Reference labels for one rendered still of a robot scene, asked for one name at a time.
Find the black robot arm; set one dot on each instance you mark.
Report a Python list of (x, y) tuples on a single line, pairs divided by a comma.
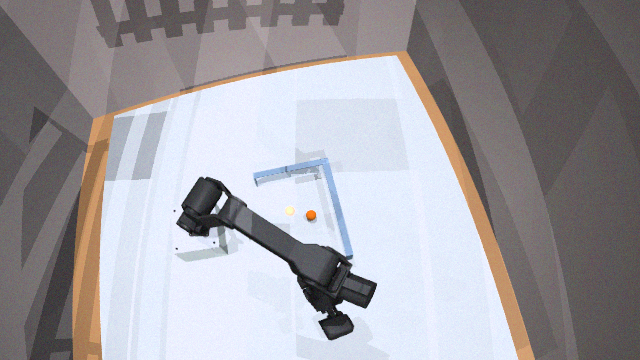
[(315, 264)]

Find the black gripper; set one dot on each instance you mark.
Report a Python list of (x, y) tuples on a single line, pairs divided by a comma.
[(336, 324)]

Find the light blue l-shaped low wall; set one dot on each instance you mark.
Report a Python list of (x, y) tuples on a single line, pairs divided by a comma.
[(333, 192)]

